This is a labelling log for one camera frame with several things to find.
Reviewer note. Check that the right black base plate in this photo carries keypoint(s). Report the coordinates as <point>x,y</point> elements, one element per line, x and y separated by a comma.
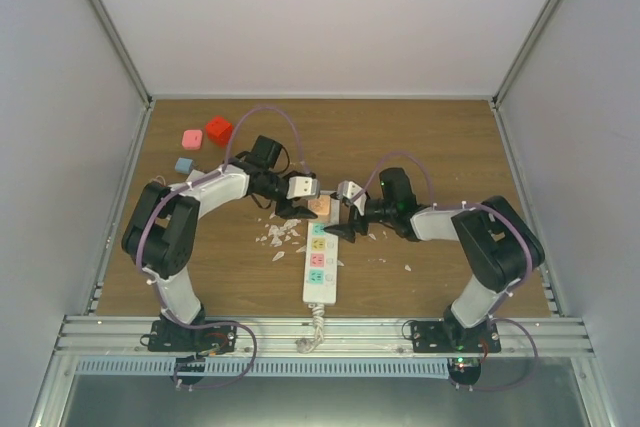
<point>430,336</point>

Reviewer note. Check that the blue plug adapter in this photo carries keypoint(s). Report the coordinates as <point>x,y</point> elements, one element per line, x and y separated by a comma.
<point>184,166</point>

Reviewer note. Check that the white power strip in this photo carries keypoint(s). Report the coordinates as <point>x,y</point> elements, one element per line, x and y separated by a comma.
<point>321,260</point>

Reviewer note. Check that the red cube plug adapter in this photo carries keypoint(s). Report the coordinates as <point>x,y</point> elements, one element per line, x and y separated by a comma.
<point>219,131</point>

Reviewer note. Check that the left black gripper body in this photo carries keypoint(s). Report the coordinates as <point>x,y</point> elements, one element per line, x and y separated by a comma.
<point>281,207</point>

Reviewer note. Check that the tan wooden plug adapter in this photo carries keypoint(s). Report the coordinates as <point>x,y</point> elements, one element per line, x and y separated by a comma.
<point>321,207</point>

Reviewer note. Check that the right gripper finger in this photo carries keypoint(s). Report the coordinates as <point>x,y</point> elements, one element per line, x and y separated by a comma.
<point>342,231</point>
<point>345,186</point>

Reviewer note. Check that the slotted cable duct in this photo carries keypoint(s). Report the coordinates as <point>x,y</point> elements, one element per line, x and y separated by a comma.
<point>267,367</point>

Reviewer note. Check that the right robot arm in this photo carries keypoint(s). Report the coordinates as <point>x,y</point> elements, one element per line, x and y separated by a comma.
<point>501,250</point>

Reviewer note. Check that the pink plug adapter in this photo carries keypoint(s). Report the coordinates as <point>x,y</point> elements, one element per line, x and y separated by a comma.
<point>192,139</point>

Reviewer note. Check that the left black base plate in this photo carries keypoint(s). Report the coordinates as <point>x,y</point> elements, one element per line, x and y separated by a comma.
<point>168,337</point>

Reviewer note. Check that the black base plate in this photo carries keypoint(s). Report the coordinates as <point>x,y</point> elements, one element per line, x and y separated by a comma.
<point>168,337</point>
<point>430,336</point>

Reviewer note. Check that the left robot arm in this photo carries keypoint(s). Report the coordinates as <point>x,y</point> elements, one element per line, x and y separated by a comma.
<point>161,232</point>

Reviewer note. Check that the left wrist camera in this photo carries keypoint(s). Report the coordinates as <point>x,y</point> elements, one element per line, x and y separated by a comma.
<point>303,187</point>

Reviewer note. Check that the aluminium front rail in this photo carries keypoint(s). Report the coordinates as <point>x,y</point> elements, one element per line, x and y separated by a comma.
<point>553,337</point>

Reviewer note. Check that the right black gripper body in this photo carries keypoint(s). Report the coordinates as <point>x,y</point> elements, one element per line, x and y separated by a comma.
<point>356,221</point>

